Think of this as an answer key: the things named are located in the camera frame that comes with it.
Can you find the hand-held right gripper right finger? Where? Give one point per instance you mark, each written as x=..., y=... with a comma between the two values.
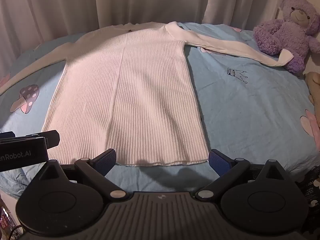
x=220, y=162

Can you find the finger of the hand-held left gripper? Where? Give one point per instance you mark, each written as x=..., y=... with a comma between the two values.
x=51, y=138
x=6, y=135

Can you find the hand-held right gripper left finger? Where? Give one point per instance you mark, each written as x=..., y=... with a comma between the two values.
x=105, y=162

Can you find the white ribbed knit sweater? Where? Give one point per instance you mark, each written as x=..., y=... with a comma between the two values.
x=125, y=92

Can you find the light blue printed bedsheet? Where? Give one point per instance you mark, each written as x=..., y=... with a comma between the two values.
x=250, y=117

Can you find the black printed bag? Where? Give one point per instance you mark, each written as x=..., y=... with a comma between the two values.
x=311, y=187

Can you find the beige plush toy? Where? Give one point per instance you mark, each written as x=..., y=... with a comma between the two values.
x=314, y=82

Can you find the purple teddy bear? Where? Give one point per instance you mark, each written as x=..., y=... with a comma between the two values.
x=282, y=35

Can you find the white curtain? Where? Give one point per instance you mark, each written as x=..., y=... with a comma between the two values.
x=100, y=2

